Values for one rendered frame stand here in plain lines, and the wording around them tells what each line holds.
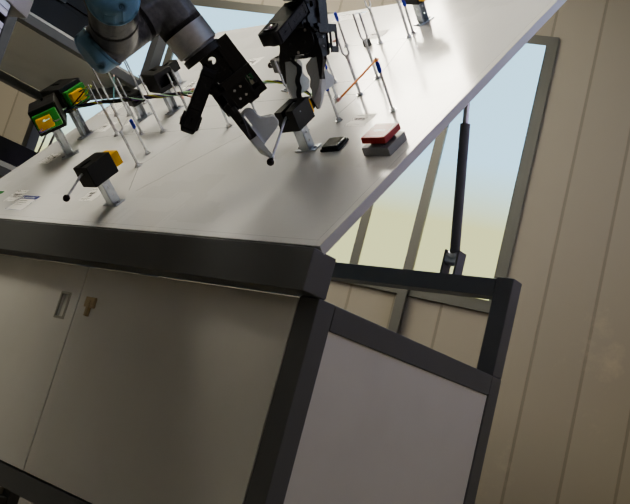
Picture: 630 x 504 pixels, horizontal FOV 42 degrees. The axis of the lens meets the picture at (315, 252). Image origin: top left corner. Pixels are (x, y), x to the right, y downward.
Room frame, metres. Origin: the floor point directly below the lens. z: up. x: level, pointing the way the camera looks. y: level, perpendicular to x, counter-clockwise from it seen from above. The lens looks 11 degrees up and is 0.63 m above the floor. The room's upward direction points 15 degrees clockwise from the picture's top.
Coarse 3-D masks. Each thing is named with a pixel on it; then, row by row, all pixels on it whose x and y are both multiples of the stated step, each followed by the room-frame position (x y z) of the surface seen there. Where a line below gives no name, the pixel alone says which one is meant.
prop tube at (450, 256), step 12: (468, 132) 1.65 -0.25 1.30; (468, 144) 1.66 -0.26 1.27; (456, 168) 1.68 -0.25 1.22; (456, 180) 1.68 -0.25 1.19; (456, 192) 1.68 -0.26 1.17; (456, 204) 1.68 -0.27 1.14; (456, 216) 1.69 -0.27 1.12; (456, 228) 1.69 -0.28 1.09; (456, 240) 1.70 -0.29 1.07; (456, 252) 1.70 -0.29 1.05
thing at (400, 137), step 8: (400, 136) 1.30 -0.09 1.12; (368, 144) 1.32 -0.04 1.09; (376, 144) 1.30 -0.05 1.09; (384, 144) 1.29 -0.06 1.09; (392, 144) 1.29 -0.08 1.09; (400, 144) 1.30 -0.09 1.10; (368, 152) 1.31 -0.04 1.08; (376, 152) 1.30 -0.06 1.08; (384, 152) 1.29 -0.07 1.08; (392, 152) 1.29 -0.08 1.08
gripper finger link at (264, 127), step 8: (248, 112) 1.30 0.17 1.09; (256, 120) 1.31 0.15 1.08; (264, 120) 1.31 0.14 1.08; (272, 120) 1.31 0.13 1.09; (256, 128) 1.32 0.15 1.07; (264, 128) 1.32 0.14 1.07; (272, 128) 1.32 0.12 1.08; (256, 136) 1.31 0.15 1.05; (264, 136) 1.32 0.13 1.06; (256, 144) 1.32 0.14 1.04; (264, 144) 1.33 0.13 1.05; (264, 152) 1.34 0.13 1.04
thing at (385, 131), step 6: (378, 126) 1.31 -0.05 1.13; (384, 126) 1.30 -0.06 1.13; (390, 126) 1.29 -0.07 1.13; (396, 126) 1.29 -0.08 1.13; (372, 132) 1.30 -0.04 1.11; (378, 132) 1.29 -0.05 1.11; (384, 132) 1.28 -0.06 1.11; (390, 132) 1.28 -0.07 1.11; (396, 132) 1.29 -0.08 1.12; (366, 138) 1.30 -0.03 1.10; (372, 138) 1.29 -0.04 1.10; (378, 138) 1.28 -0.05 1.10; (384, 138) 1.27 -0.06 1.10; (390, 138) 1.28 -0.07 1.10; (372, 144) 1.31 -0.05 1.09
